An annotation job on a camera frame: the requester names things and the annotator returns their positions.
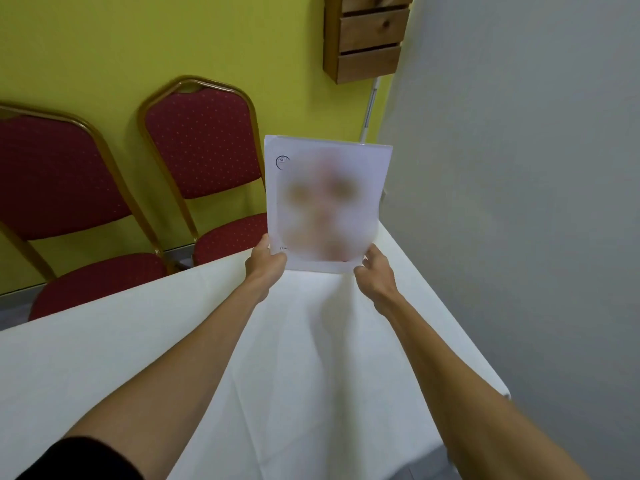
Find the person's left hand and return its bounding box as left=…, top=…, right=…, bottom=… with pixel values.
left=244, top=233, right=288, bottom=298

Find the person's right hand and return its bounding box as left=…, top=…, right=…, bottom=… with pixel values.
left=354, top=244, right=401, bottom=302

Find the white printed paper sheet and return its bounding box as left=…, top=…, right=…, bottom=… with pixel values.
left=263, top=135, right=394, bottom=274

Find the person's right forearm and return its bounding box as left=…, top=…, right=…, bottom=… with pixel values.
left=372, top=292, right=591, bottom=480

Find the person's left forearm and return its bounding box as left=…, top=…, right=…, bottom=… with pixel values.
left=55, top=281, right=273, bottom=465

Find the red padded gold-framed chair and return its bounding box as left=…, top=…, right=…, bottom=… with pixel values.
left=137, top=76, right=271, bottom=269
left=0, top=101, right=173, bottom=321

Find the white tablecloth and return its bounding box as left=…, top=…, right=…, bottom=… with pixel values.
left=0, top=215, right=511, bottom=480

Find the black sleeve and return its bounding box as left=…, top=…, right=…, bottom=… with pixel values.
left=16, top=436, right=145, bottom=480

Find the white wall conduit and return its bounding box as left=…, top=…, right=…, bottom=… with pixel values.
left=361, top=76, right=383, bottom=143

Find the wooden slatted wall box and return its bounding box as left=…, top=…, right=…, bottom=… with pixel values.
left=323, top=0, right=416, bottom=85

